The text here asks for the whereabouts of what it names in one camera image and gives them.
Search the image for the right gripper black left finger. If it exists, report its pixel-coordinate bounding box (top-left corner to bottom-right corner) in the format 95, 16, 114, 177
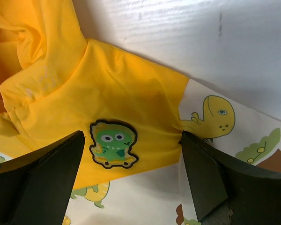
0, 131, 85, 225

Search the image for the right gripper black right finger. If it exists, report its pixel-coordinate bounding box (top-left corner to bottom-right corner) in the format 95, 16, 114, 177
180, 132, 281, 225

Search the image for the yellow patterned child jacket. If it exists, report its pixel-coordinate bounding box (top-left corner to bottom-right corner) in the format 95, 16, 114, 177
0, 0, 281, 225

